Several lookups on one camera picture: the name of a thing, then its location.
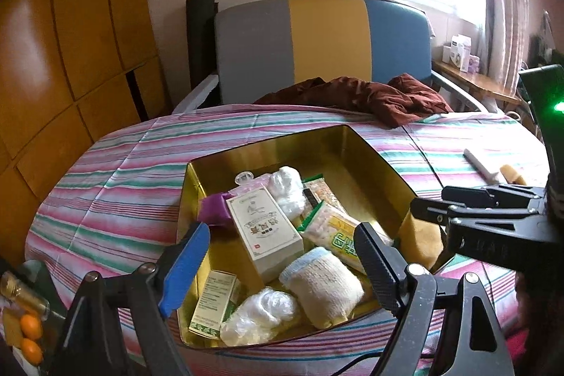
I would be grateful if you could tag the wooden wardrobe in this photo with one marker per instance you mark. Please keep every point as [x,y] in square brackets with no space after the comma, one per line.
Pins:
[66,28]

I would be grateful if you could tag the white tube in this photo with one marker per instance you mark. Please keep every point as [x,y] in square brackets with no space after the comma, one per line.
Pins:
[482,164]

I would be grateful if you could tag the brown cloth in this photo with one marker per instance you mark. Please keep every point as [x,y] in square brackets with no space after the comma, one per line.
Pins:
[387,98]

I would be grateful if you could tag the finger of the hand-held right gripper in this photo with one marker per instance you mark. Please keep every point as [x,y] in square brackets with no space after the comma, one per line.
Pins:
[484,195]
[493,230]

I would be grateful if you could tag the person's right forearm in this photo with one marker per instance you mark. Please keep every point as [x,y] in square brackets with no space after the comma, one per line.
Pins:
[542,323]

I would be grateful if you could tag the gold bottle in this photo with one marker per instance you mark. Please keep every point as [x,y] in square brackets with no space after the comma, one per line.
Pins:
[22,291]

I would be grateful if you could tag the black rolled mat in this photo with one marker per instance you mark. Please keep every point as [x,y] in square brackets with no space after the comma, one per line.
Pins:
[198,41]

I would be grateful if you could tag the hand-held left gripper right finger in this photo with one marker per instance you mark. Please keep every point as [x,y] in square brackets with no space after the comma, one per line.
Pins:
[381,266]

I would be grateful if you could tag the gold tin box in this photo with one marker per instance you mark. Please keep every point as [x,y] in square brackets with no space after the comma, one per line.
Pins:
[352,155]

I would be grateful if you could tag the white plastic wad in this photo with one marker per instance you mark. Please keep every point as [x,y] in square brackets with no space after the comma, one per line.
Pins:
[260,314]
[286,186]

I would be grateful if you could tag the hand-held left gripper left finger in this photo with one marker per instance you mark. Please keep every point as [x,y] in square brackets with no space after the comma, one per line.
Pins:
[183,270]

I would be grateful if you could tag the cream towel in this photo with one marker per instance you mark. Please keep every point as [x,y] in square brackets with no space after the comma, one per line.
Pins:
[321,288]

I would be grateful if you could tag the pink curtain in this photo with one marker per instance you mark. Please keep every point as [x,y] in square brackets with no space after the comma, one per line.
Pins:
[506,19]

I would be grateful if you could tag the striped bed sheet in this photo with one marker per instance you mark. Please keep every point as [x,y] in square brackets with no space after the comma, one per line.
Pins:
[110,182]

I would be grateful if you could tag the pink wrapped packet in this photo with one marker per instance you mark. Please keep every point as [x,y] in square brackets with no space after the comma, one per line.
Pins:
[255,183]

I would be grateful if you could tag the wooden side desk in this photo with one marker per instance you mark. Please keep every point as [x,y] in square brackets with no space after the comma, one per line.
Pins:
[476,83]

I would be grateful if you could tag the grey yellow blue chair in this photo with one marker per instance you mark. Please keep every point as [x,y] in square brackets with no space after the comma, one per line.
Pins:
[255,50]

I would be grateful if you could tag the small purple container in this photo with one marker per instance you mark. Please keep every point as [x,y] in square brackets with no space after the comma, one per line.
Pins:
[474,64]

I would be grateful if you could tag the yellow snack packet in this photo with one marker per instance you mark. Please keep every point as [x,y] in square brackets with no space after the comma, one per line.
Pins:
[330,230]

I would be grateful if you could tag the green wrapped snack bar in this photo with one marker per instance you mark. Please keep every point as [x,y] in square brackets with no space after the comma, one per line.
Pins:
[324,193]

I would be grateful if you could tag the small green white carton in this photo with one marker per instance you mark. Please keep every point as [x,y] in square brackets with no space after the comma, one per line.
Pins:
[213,301]

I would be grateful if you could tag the purple packet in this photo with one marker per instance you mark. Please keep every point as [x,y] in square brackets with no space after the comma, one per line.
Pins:
[213,211]

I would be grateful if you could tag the large white carton box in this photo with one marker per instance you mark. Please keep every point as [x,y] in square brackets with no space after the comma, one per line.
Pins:
[264,230]

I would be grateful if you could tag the yellow block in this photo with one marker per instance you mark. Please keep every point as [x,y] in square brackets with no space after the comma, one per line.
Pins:
[511,174]

